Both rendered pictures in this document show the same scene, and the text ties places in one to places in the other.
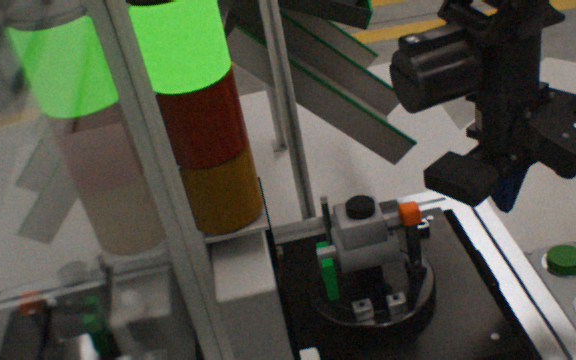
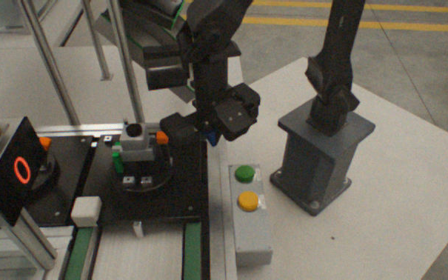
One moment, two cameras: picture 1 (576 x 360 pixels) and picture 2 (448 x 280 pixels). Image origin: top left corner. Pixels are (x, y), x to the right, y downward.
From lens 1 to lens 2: 0.25 m
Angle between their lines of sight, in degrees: 9
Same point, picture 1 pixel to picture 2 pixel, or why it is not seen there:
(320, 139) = not seen: hidden behind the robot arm
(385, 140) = (181, 90)
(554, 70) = (303, 64)
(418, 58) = (149, 61)
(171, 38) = not seen: outside the picture
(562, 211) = (272, 141)
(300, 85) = (136, 52)
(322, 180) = (166, 99)
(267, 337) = not seen: outside the picture
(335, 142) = not seen: hidden behind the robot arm
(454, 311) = (178, 190)
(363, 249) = (132, 152)
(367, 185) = (186, 107)
